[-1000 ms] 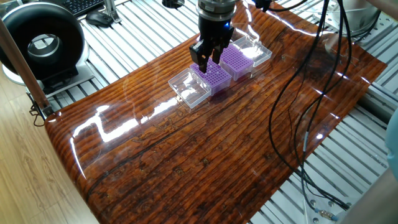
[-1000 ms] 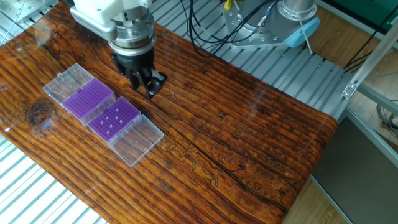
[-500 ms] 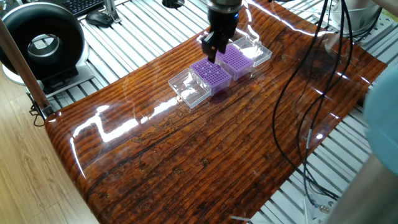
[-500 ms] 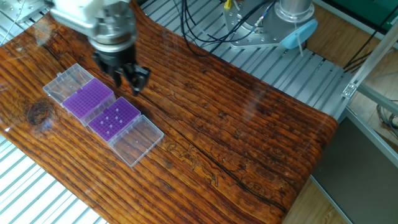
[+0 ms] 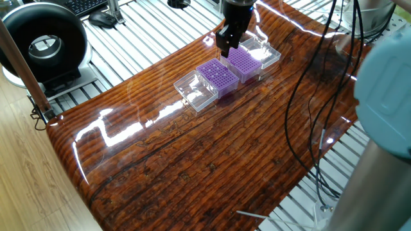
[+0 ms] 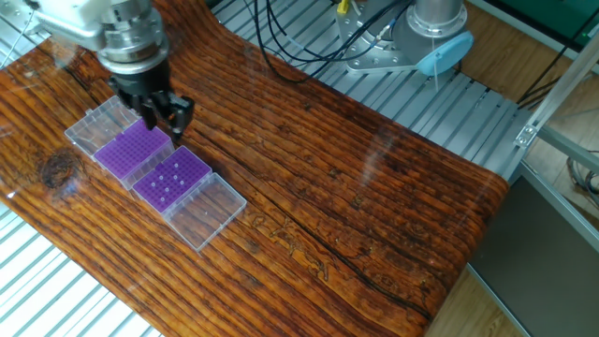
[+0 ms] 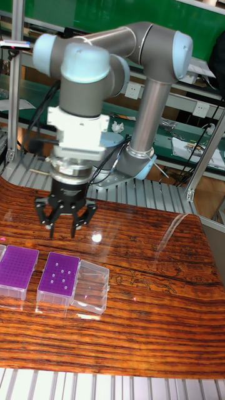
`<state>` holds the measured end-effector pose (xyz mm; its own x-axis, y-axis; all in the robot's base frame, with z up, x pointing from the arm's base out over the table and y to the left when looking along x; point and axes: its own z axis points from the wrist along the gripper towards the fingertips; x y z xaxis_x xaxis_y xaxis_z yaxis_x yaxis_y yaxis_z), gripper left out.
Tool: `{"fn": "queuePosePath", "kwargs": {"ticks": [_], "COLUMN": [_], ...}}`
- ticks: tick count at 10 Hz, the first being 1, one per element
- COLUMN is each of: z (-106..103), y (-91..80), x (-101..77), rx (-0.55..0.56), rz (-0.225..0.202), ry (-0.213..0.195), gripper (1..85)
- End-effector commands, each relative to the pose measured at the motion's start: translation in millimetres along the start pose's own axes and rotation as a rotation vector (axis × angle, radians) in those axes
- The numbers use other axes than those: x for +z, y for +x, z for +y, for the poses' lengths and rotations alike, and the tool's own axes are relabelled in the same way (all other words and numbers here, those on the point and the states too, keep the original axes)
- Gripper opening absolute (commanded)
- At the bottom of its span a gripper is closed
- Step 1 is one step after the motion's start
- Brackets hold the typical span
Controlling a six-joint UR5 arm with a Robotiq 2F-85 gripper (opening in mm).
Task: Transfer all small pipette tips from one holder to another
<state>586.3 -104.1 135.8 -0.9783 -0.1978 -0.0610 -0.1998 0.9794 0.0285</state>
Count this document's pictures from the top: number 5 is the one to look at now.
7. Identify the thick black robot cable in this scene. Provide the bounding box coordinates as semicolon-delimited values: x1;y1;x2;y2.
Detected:
307;0;365;206
284;0;341;198

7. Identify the grey metal cylinder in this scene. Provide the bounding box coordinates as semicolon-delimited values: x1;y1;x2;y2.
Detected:
333;0;398;35

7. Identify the brown frame post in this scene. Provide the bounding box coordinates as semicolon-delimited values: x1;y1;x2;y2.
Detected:
0;18;56;122

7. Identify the purple tip holder clear lid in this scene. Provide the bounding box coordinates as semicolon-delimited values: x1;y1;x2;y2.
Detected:
173;57;240;112
220;36;282;84

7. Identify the black round disc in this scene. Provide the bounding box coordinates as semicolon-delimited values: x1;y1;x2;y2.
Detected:
166;0;191;10

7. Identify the small aluminium bracket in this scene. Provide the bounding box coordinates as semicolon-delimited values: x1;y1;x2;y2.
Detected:
107;0;126;24

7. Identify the thin cable grey sleeve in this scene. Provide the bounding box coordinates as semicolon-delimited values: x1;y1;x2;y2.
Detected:
306;64;335;206

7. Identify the black ring-shaped fan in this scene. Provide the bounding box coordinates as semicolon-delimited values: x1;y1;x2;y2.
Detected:
0;1;97;99

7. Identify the black computer keyboard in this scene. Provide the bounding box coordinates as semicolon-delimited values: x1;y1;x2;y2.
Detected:
60;0;109;17

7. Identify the black cable bundle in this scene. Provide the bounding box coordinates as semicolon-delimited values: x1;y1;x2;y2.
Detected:
30;96;48;132

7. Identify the glossy wood grain sheet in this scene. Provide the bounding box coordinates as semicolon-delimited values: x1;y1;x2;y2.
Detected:
46;0;401;231

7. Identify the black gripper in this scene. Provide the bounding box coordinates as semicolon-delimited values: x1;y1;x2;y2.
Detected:
214;0;255;58

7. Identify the black computer mouse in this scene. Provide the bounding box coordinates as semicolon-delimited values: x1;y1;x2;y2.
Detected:
88;11;118;29

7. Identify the perforated metal plate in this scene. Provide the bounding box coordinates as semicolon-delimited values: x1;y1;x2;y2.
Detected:
329;3;410;44

